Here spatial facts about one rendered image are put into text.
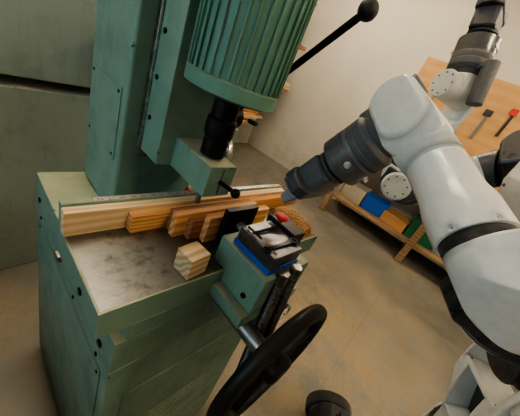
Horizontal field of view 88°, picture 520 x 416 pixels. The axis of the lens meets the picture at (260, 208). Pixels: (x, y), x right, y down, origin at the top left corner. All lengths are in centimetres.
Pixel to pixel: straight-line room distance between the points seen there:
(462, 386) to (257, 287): 66
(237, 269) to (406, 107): 38
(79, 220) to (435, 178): 53
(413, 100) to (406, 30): 360
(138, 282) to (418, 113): 47
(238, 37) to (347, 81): 359
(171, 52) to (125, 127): 20
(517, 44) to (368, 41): 142
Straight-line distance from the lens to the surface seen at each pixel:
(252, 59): 47
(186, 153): 60
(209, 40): 48
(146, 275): 51
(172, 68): 59
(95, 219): 57
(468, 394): 102
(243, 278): 53
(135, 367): 67
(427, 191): 34
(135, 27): 65
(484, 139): 370
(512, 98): 374
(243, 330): 59
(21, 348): 152
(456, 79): 82
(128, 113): 68
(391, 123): 38
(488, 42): 88
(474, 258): 29
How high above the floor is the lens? 127
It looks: 27 degrees down
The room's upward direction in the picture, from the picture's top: 24 degrees clockwise
